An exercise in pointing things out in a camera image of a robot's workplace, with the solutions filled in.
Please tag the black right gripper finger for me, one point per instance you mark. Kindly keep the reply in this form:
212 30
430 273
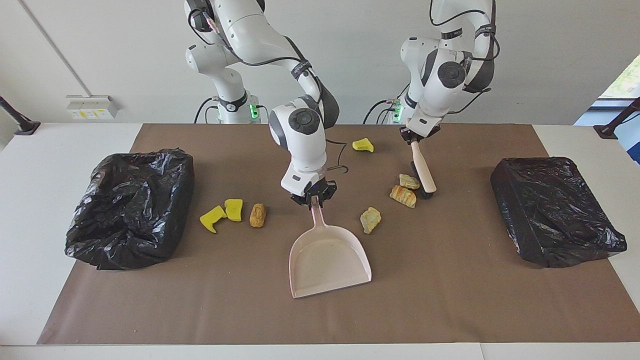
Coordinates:
301 200
329 191

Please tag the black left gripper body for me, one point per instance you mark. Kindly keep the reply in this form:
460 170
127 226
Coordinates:
422 132

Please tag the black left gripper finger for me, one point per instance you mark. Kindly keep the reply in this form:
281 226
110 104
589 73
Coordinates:
407 137
425 139

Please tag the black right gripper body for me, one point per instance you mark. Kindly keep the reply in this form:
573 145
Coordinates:
316 189

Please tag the pale green toy dumpling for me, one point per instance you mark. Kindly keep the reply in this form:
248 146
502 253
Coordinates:
409 181
370 220

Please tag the curved yellow sponge piece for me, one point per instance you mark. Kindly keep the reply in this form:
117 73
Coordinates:
362 145

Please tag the striped orange toy croissant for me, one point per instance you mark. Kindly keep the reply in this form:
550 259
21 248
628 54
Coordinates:
403 196

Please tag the beige plastic dustpan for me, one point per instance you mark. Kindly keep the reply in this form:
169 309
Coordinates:
330 260

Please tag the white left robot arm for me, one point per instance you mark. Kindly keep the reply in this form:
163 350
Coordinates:
430 100

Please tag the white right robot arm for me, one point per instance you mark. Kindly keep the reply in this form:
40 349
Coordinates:
305 150

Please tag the black bin with smooth bag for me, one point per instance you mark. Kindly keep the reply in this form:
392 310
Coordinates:
550 210

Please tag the black bin with crumpled bag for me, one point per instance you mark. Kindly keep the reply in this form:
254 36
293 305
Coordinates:
130 210

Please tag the brown cork nugget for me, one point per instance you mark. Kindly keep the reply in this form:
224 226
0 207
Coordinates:
257 215

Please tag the squarish yellow sponge piece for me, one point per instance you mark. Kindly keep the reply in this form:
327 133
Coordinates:
233 210

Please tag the notched yellow sponge piece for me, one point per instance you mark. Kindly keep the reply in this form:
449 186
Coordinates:
212 218

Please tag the brown paper table mat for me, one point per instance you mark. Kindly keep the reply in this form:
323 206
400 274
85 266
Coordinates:
320 310

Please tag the window with dark frame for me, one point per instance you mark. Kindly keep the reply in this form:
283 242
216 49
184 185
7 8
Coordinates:
627 82

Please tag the white wall socket box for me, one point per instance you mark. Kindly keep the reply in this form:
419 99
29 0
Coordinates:
92 107

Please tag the white wall conduit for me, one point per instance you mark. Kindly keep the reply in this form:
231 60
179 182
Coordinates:
56 50

